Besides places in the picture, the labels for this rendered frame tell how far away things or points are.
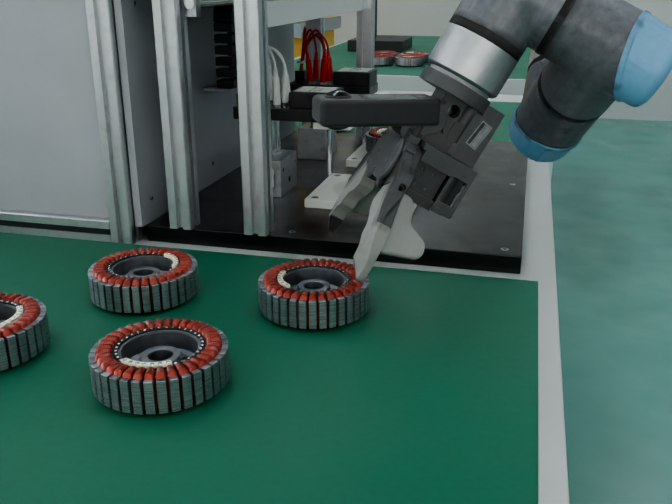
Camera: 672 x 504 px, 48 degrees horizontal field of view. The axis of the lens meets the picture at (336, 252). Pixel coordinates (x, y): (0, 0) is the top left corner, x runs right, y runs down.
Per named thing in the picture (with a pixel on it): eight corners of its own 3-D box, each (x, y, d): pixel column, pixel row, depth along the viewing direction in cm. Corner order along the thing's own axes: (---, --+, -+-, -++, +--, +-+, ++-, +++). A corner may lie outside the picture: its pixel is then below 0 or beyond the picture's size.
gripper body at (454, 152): (447, 226, 72) (515, 116, 69) (372, 187, 69) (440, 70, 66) (424, 204, 79) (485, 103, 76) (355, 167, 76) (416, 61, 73)
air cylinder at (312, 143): (336, 151, 136) (336, 120, 134) (325, 160, 129) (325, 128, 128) (309, 149, 137) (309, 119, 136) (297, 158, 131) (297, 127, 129)
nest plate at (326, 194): (427, 186, 113) (427, 178, 113) (412, 215, 100) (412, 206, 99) (331, 180, 117) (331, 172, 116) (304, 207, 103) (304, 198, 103)
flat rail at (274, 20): (369, 8, 141) (369, -8, 140) (256, 30, 85) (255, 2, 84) (362, 8, 141) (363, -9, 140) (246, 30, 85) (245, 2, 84)
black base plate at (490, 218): (527, 154, 144) (528, 142, 143) (520, 274, 86) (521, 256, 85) (294, 141, 155) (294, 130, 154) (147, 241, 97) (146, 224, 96)
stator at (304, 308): (356, 284, 82) (356, 252, 81) (380, 328, 72) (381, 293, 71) (254, 291, 80) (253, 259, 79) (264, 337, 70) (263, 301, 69)
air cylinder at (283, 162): (297, 184, 114) (296, 149, 112) (282, 197, 107) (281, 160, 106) (266, 182, 115) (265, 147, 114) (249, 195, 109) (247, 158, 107)
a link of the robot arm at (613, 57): (641, 86, 76) (546, 33, 77) (703, 17, 65) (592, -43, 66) (610, 144, 73) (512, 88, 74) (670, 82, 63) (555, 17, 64)
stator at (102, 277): (100, 325, 73) (96, 290, 71) (84, 285, 82) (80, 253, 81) (212, 305, 77) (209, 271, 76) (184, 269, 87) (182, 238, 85)
